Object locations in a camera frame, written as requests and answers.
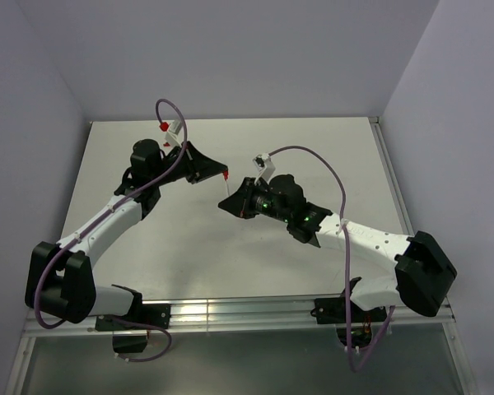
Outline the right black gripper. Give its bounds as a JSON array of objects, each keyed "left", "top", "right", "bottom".
[{"left": 218, "top": 177, "right": 291, "bottom": 223}]

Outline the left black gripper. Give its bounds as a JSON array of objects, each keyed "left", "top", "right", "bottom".
[{"left": 151, "top": 141, "right": 227, "bottom": 187}]

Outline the white marker red tip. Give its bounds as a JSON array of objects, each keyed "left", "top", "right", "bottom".
[{"left": 225, "top": 180, "right": 231, "bottom": 197}]

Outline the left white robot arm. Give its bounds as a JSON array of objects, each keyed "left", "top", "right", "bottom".
[{"left": 25, "top": 139, "right": 228, "bottom": 329}]

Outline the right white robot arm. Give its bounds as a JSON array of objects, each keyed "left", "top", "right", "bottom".
[{"left": 218, "top": 174, "right": 457, "bottom": 321}]

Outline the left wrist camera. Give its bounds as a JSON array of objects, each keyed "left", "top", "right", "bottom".
[{"left": 159, "top": 120, "right": 184, "bottom": 147}]

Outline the aluminium front rail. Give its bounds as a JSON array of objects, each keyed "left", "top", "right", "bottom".
[{"left": 21, "top": 295, "right": 455, "bottom": 337}]

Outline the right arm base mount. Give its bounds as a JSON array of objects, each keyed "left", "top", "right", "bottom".
[{"left": 310, "top": 296, "right": 387, "bottom": 347}]

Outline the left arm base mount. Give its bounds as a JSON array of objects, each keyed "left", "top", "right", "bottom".
[{"left": 94, "top": 303, "right": 173, "bottom": 363}]

